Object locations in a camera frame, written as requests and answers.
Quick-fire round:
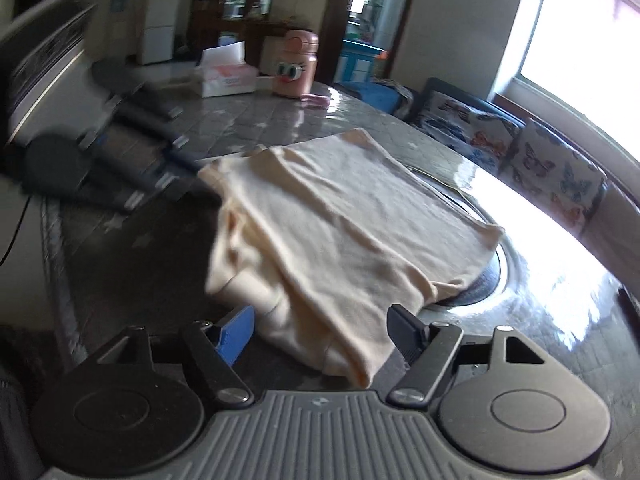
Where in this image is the plain white cushion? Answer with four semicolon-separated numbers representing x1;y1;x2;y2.
580;185;640;281

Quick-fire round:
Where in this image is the blue cloth on chair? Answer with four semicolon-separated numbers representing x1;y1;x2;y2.
332;80;416;121

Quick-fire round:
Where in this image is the white refrigerator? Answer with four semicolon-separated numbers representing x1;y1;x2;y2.
137;0;186;66

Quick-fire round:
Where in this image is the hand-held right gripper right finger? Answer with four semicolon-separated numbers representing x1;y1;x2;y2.
386;304;546;408

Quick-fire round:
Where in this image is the window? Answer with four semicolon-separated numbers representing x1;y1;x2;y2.
517;0;640;126

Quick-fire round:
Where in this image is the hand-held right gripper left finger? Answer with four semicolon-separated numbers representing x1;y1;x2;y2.
95;305;257;408

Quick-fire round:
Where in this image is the white tissue box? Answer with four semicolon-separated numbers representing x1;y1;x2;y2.
194;40;258;98

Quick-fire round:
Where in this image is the dark blue sofa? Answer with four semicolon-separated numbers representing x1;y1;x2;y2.
400;77;640;281

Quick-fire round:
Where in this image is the butterfly print cushion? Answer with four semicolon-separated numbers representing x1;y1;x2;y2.
412;92;521;173
500;120;608;236

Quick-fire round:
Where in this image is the pink cartoon face bottle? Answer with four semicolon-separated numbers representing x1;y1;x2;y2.
270;29;318;98

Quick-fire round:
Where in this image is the cream garment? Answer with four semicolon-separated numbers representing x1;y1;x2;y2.
197;127;507;390

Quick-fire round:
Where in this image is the blue cabinet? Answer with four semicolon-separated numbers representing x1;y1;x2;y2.
337;37;388;83

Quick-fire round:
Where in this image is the dark wooden door frame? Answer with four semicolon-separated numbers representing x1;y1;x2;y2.
320;0;426;86

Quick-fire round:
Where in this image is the round dark table inset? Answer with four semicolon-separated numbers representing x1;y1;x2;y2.
400;160;511;308

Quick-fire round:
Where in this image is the dark wooden cabinet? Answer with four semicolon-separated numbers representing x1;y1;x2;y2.
192;0;346;61

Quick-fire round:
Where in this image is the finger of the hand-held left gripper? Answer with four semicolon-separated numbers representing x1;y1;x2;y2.
75;145;213;211
107;87;211;168

